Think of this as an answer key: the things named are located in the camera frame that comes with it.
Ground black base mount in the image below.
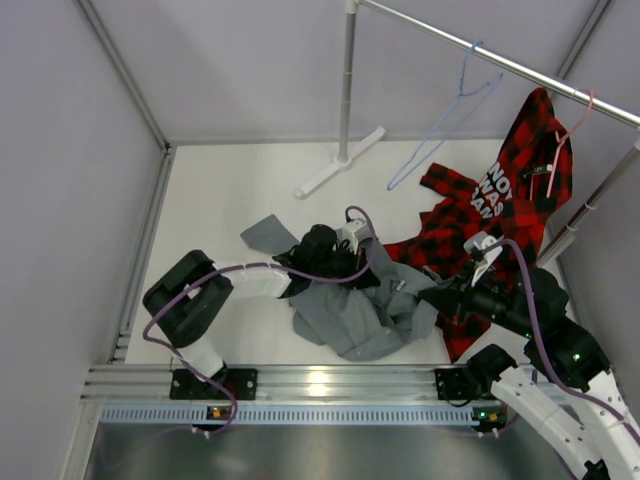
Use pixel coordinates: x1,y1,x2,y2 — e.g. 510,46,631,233
435,367,476,407
169,368,258,401

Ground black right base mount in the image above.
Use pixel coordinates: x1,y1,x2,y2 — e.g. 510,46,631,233
435,367,476,407

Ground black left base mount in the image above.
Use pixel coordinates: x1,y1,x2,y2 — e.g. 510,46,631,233
169,368,258,401

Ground aluminium mounting rail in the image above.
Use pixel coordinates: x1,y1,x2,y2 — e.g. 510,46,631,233
82,363,576,401

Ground pink wire hanger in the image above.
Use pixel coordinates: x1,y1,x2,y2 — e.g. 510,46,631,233
546,89,595,199

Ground grey button-up shirt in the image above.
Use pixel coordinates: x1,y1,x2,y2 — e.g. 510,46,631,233
241,215,438,362

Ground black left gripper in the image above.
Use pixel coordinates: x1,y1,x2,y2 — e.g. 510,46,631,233
310,241,380,290

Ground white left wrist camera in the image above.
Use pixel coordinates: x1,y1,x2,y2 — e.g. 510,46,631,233
338,218,374,254

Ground red black plaid shirt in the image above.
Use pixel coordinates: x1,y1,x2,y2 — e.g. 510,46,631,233
382,87,574,364

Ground silver garment rack rail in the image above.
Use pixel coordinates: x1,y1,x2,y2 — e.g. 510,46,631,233
359,1,639,130

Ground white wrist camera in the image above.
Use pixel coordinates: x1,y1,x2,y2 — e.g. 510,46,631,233
338,218,374,254
463,231,502,287

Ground white rack base foot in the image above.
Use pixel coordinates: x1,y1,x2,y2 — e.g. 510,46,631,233
294,127,386,199

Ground grey rack upright pole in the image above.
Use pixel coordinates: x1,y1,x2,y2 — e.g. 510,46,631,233
337,1,358,165

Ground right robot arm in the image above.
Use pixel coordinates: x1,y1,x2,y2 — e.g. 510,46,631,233
419,268,639,479

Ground light blue wire hanger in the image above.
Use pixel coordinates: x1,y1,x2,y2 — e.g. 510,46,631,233
386,40,503,192

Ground right rack upright pole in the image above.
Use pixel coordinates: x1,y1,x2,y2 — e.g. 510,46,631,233
537,138,639,267

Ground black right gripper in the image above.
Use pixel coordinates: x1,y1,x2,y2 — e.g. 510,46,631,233
418,260,537,338

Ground slotted grey cable duct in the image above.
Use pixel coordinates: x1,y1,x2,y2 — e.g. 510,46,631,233
100,404,484,426

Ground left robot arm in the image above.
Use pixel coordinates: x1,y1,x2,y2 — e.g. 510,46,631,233
142,219,377,399

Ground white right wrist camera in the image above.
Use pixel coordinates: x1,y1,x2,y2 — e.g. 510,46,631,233
463,231,502,287

